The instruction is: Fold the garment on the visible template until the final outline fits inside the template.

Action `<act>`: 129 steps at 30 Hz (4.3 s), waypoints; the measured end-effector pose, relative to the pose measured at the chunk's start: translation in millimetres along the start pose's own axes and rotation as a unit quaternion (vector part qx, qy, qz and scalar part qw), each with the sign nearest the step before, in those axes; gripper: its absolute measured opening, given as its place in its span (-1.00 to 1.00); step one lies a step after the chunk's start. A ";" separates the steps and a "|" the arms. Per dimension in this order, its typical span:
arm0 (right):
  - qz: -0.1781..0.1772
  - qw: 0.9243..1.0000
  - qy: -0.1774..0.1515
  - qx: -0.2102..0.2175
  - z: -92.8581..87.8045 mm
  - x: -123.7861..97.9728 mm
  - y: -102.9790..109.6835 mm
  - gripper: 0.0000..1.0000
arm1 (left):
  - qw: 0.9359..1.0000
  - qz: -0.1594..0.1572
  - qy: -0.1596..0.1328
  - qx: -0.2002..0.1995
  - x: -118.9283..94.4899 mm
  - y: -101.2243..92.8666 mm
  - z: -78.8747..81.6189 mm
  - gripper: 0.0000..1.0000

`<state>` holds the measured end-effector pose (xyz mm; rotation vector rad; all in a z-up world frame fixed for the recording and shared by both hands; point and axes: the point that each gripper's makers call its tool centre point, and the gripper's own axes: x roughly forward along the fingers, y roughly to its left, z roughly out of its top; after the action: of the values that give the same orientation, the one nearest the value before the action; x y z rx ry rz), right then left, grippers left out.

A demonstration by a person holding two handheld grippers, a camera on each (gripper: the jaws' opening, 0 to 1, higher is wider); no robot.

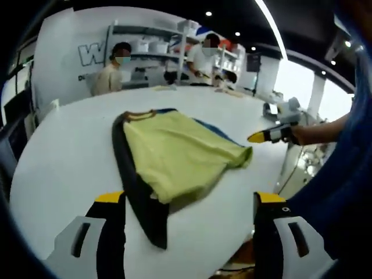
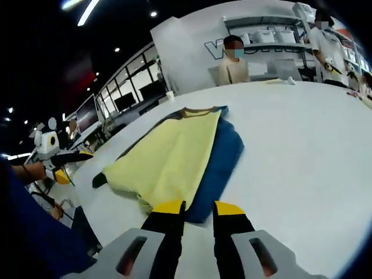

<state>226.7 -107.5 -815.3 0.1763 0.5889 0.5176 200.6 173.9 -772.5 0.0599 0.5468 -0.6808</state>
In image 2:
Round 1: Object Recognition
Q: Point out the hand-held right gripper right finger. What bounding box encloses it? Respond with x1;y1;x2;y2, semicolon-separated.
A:
213;201;320;279

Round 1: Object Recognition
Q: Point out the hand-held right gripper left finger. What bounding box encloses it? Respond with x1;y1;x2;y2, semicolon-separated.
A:
87;200;187;279

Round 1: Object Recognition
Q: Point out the yellow garment with dark sleeves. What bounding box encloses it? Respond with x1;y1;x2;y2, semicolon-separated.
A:
92;106;230;216

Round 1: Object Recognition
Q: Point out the computer monitor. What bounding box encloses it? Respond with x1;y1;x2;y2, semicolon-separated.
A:
75;93;99;132

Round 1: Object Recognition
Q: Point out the person's blue shirt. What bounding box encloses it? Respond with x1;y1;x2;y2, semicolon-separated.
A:
0;162;97;279

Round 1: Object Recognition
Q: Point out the glass partition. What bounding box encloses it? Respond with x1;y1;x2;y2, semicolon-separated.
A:
95;46;164;117

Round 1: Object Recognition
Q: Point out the linear ceiling light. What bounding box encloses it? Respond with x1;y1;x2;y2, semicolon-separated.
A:
77;0;100;27

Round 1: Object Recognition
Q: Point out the grey office chair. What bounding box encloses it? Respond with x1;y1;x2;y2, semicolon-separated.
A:
269;59;303;81

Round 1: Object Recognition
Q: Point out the grey metal shelf rack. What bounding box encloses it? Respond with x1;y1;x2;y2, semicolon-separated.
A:
223;2;372;82

